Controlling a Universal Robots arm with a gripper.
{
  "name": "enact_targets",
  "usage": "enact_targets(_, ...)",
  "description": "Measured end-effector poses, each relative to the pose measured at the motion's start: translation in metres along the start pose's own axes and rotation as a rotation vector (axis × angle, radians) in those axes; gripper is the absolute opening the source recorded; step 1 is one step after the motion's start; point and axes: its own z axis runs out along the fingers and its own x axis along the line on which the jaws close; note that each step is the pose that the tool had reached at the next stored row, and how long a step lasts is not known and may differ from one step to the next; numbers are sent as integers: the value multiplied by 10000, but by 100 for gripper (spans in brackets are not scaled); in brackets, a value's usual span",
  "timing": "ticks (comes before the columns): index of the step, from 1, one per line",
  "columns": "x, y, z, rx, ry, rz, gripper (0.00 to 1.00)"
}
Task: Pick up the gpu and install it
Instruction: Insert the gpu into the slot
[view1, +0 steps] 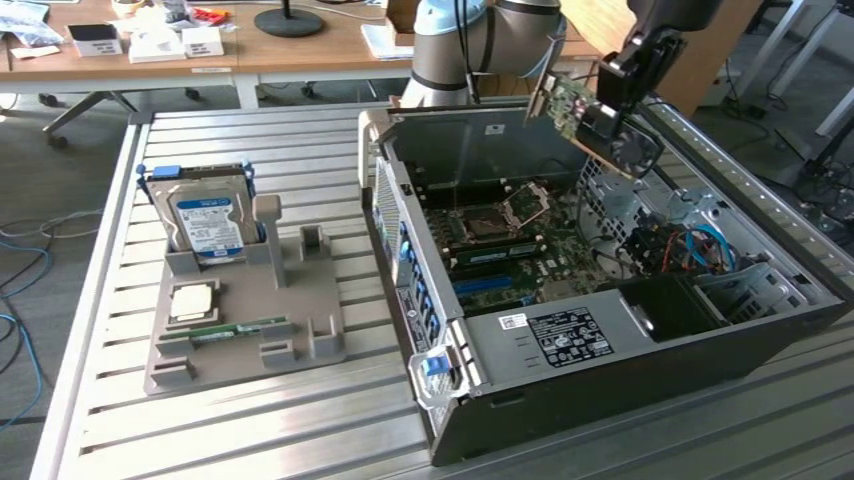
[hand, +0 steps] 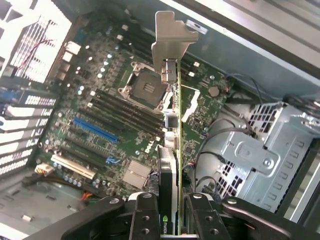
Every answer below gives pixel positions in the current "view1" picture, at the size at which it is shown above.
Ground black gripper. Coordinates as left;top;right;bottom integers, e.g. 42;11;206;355
595;0;725;119

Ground green graphics card black fan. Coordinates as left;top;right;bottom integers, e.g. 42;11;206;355
521;33;667;180

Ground perforated silver drive cage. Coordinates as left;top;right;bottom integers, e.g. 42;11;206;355
576;154;668;221

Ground silver socket cover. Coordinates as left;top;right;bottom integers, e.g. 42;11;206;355
500;180;553;220

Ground white paper stack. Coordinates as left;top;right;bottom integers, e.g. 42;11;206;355
358;22;416;61

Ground CPU socket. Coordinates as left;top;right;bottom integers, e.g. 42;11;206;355
457;203;516;242

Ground green motherboard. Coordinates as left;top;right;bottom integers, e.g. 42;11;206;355
402;172;632;319

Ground green RAM stick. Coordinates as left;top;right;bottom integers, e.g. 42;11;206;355
454;242;543;267
158;315;289;342

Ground silver disk bay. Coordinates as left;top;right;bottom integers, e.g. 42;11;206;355
692;260;812;326

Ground blue expansion slot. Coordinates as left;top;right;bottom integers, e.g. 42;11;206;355
450;276;516;297

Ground black round lamp base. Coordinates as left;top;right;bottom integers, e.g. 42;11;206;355
252;0;326;39

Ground silver power supply unit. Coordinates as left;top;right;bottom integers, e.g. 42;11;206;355
461;289;660;399

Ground white cardboard box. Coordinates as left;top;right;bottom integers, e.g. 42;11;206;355
180;27;225;59
126;28;186;65

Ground black open PC case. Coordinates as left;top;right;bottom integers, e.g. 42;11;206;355
357;89;854;469

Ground hard disk with blue carrier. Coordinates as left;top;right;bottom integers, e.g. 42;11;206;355
134;160;262;266

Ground white box with black inside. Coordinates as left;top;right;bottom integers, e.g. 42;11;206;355
65;23;125;58

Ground silver CPU chip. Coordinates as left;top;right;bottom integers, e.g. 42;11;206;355
166;285;214;322

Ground grey parts rack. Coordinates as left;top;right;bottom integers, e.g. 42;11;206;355
142;194;349;397

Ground beige paper note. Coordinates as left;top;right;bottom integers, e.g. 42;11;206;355
9;44;62;61

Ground clear plastic bag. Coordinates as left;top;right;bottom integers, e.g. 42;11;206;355
0;13;49;45

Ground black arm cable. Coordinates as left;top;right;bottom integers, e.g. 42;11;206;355
452;0;483;105

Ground black wire bundle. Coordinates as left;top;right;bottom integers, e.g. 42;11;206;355
623;224;688;279

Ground blue data wire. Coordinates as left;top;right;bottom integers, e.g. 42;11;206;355
685;225;740;275

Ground grey floor cable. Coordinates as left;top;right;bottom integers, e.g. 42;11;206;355
0;208;105;240

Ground blue floor cable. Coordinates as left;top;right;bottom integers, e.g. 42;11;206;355
0;239;53;434

